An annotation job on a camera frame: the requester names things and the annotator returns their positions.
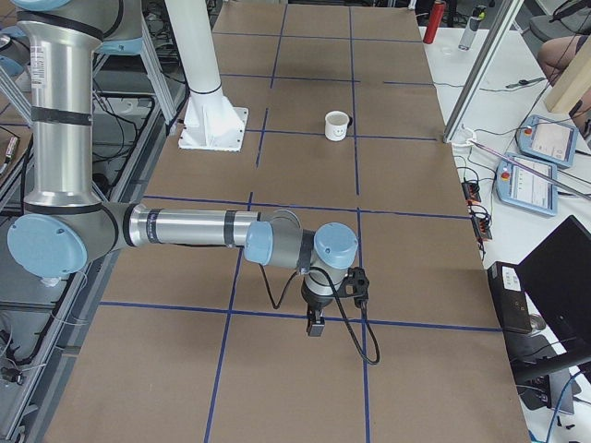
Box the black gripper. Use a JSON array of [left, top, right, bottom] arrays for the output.
[[301, 284, 333, 338]]

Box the white smiley face mug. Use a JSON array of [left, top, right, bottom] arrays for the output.
[[324, 111, 353, 142]]

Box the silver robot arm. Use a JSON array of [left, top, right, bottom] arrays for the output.
[[7, 1, 366, 336]]

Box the orange black power strip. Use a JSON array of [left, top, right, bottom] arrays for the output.
[[461, 180, 492, 243]]

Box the black box device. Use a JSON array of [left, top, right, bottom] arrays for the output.
[[487, 261, 532, 334]]

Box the black laptop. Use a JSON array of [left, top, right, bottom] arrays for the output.
[[513, 215, 590, 383]]

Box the near teach pendant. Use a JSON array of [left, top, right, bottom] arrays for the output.
[[496, 154, 558, 217]]

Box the teach pendant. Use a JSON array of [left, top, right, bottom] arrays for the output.
[[496, 154, 558, 217], [517, 114, 578, 169]]

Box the far teach pendant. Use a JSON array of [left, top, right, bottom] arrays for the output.
[[517, 114, 578, 169]]

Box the red bottle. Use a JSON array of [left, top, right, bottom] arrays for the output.
[[423, 0, 446, 44]]

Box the grey water bottle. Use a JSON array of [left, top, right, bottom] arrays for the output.
[[458, 5, 487, 51]]

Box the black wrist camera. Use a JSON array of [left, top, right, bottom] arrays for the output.
[[337, 267, 369, 309]]

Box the aluminium frame post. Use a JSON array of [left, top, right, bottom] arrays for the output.
[[442, 0, 524, 143]]

